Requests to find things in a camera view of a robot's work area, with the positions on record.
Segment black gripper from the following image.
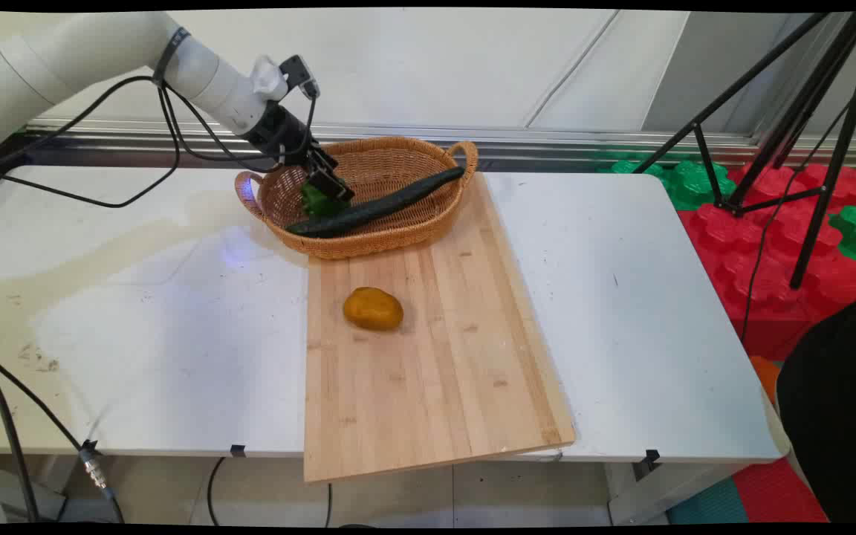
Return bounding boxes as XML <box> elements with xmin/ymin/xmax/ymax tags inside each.
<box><xmin>244</xmin><ymin>102</ymin><xmax>356</xmax><ymax>206</ymax></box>

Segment green bell pepper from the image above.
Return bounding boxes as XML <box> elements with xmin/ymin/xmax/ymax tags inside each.
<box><xmin>299</xmin><ymin>181</ymin><xmax>347</xmax><ymax>221</ymax></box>

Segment yellow-brown potato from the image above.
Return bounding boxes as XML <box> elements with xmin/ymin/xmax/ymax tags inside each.
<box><xmin>342</xmin><ymin>286</ymin><xmax>405</xmax><ymax>333</ymax></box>

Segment woven wicker basket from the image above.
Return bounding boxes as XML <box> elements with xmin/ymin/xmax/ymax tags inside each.
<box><xmin>234</xmin><ymin>135</ymin><xmax>480</xmax><ymax>261</ymax></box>

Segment dark green cucumber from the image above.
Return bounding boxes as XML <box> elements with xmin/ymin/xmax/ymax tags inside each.
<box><xmin>285</xmin><ymin>166</ymin><xmax>467</xmax><ymax>239</ymax></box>

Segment bamboo cutting board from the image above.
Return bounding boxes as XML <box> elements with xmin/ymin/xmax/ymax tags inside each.
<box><xmin>302</xmin><ymin>172</ymin><xmax>577</xmax><ymax>484</ymax></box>

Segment red foam blocks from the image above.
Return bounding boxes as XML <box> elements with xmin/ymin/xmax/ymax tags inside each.
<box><xmin>676</xmin><ymin>162</ymin><xmax>856</xmax><ymax>363</ymax></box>

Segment orange foam block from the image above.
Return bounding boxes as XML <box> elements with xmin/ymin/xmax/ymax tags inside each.
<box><xmin>750</xmin><ymin>354</ymin><xmax>782</xmax><ymax>407</ymax></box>

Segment black tripod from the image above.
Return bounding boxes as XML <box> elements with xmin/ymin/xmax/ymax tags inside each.
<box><xmin>632</xmin><ymin>11</ymin><xmax>856</xmax><ymax>291</ymax></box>

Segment teal floor mat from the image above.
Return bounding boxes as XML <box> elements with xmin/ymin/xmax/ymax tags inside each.
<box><xmin>666</xmin><ymin>476</ymin><xmax>750</xmax><ymax>525</ymax></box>

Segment red floor mat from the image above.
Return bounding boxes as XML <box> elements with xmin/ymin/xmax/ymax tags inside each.
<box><xmin>731</xmin><ymin>456</ymin><xmax>831</xmax><ymax>525</ymax></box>

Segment black round chair back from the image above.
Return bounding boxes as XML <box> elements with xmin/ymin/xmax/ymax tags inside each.
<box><xmin>775</xmin><ymin>295</ymin><xmax>856</xmax><ymax>525</ymax></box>

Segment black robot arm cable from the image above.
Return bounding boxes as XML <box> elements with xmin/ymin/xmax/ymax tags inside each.
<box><xmin>0</xmin><ymin>74</ymin><xmax>319</xmax><ymax>210</ymax></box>

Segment aluminium wall rail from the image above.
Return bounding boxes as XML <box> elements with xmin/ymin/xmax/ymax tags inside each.
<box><xmin>25</xmin><ymin>117</ymin><xmax>856</xmax><ymax>170</ymax></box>

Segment black cable with metal connector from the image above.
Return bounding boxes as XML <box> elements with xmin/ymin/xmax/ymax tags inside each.
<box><xmin>0</xmin><ymin>338</ymin><xmax>126</xmax><ymax>525</ymax></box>

